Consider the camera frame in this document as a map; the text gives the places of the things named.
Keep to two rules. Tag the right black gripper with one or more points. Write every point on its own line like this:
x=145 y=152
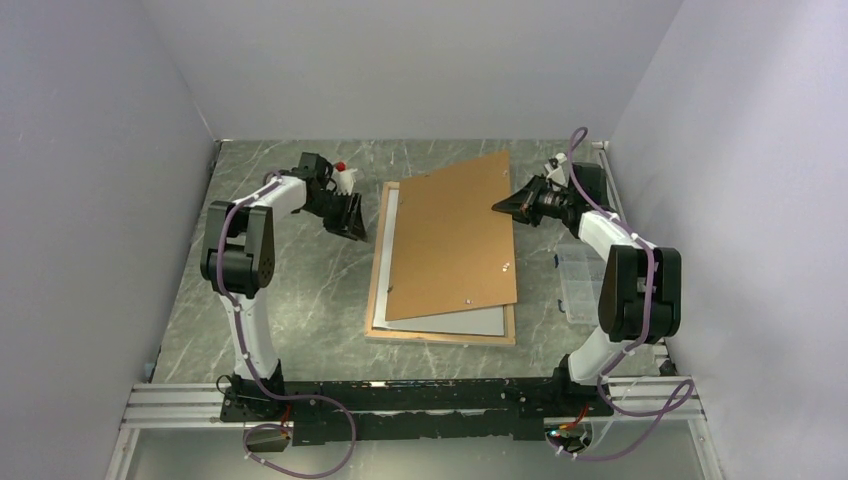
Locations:
x=523 y=204

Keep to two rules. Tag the clear plastic parts box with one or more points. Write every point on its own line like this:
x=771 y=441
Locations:
x=589 y=287

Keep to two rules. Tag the aluminium rail frame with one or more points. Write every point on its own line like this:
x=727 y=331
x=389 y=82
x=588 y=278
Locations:
x=317 y=299

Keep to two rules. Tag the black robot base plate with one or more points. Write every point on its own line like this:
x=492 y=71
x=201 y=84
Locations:
x=523 y=408

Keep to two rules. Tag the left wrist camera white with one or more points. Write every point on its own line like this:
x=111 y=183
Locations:
x=344 y=177

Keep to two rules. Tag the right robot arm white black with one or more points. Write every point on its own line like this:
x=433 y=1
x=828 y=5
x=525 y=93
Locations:
x=640 y=299

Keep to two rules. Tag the wooden picture frame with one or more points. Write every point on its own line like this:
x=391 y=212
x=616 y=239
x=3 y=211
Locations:
x=440 y=338

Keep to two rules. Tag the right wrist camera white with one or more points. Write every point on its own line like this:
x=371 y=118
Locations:
x=555 y=174

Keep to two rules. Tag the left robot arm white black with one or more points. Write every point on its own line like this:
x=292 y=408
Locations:
x=238 y=256

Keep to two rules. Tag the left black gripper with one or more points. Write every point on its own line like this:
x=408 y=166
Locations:
x=349 y=223

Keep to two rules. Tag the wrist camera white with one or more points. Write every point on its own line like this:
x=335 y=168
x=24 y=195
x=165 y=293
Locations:
x=344 y=177
x=555 y=174

